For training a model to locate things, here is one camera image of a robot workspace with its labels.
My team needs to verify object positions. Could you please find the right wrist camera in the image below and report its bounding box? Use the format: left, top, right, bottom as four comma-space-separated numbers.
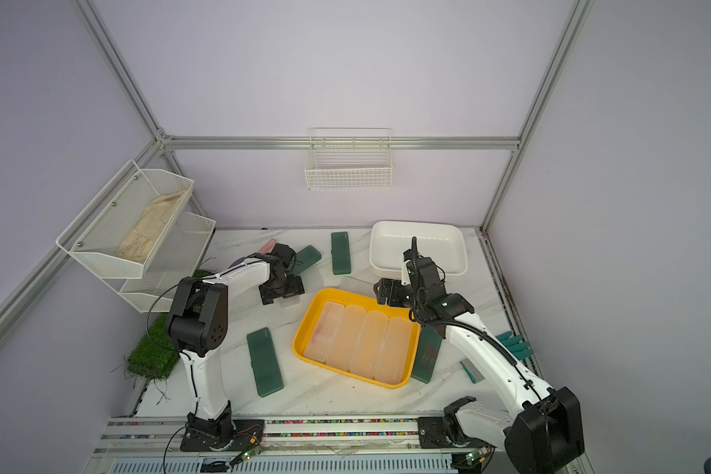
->
373, 278, 407, 308

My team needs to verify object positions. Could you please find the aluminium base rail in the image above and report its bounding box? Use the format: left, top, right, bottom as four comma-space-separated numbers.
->
85, 414, 496, 473

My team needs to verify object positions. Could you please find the purple pink garden trowel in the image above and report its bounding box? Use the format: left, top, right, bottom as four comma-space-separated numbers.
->
231, 239, 277, 267

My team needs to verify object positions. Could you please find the green pencil case front right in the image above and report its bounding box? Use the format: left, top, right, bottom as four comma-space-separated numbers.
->
411, 327, 442, 384

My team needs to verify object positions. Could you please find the white plastic storage box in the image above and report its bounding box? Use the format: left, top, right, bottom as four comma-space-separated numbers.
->
369, 220, 468, 278

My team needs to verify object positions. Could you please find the white mesh two-tier shelf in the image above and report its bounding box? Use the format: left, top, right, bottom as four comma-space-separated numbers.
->
56, 161, 215, 313

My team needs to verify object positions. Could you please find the green pencil case back angled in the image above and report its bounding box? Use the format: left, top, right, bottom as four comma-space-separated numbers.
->
290, 245, 322, 276

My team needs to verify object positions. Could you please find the green artificial grass mat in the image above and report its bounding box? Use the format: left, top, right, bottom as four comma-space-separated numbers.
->
125, 269, 214, 381

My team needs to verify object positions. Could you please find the green pencil case back upright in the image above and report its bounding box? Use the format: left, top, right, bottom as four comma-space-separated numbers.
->
331, 231, 352, 276

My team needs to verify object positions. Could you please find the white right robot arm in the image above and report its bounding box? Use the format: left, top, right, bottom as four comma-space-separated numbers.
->
401, 248, 586, 473

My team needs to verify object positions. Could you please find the green pencil case front left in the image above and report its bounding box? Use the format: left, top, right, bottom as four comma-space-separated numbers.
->
247, 327, 284, 398

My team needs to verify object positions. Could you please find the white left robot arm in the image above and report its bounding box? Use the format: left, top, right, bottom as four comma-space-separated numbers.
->
166, 243, 304, 452

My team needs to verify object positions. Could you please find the beige cloth in shelf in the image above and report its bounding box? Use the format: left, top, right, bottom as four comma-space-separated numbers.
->
116, 190, 187, 264

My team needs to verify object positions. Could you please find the clear pencil case pink pen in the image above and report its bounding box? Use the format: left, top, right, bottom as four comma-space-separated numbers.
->
303, 301, 345, 363

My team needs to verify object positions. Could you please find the white wire wall basket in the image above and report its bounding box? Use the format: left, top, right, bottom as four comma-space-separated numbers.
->
304, 128, 393, 192

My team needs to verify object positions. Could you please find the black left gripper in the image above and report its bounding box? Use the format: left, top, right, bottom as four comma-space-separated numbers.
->
260, 273, 305, 306

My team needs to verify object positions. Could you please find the yellow plastic tray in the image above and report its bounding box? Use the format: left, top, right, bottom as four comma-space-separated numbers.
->
292, 288, 420, 389

